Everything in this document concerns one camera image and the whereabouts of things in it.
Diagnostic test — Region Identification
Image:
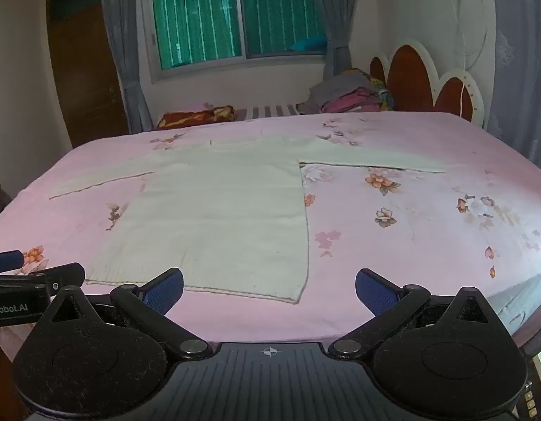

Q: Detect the grey striped pillow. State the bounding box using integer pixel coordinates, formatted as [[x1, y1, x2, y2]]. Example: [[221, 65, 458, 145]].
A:
[[235, 103, 302, 122]]

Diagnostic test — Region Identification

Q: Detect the white knit sweater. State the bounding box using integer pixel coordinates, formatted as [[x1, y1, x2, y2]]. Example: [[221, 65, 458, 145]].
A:
[[48, 134, 447, 305]]

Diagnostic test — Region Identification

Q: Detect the green glass window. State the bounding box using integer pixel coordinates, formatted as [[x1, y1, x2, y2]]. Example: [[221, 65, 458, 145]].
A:
[[139, 0, 330, 84]]

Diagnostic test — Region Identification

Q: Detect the grey lace curtain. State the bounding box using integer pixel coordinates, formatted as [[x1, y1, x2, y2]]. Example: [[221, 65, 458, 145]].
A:
[[487, 0, 541, 165]]

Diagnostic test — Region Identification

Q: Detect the device with yellow buttons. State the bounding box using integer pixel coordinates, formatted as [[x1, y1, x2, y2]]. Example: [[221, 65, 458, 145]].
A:
[[514, 346, 541, 421]]

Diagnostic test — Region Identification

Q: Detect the red and white headboard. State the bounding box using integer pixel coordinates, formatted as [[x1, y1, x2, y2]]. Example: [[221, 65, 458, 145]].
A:
[[369, 39, 487, 130]]

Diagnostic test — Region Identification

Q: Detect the pink floral bed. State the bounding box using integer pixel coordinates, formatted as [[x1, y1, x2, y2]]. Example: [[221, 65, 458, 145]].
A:
[[0, 112, 541, 347]]

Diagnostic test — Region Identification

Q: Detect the red gold patterned pillow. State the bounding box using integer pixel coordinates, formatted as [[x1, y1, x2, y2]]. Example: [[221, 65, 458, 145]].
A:
[[156, 105, 235, 131]]

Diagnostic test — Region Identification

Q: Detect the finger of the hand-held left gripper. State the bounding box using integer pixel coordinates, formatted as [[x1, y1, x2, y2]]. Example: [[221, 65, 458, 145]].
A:
[[31, 262, 87, 298], [0, 250, 25, 276]]

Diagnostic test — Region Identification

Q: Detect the white charger cable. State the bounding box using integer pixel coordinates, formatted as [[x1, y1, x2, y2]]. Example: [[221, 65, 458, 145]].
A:
[[450, 0, 491, 117]]

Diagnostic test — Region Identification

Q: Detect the grey window curtain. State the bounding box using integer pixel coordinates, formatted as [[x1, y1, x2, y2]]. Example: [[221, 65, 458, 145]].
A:
[[311, 0, 364, 80], [98, 0, 156, 135]]

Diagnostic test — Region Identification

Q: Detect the pile of folded clothes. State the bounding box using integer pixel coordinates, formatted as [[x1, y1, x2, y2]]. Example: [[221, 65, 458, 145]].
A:
[[297, 68, 396, 115]]

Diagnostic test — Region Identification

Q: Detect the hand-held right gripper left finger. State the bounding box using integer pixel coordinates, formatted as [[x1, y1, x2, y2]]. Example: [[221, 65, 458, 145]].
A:
[[42, 267, 214, 361]]

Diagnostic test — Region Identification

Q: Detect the brown wooden door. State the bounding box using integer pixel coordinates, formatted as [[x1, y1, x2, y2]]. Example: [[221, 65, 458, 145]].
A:
[[45, 0, 131, 150]]

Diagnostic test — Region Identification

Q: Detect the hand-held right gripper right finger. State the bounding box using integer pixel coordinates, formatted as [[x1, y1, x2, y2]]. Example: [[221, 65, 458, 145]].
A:
[[327, 267, 502, 361]]

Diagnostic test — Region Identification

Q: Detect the blue item on windowsill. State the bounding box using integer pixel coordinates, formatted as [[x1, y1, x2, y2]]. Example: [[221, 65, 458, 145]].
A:
[[291, 36, 329, 52]]

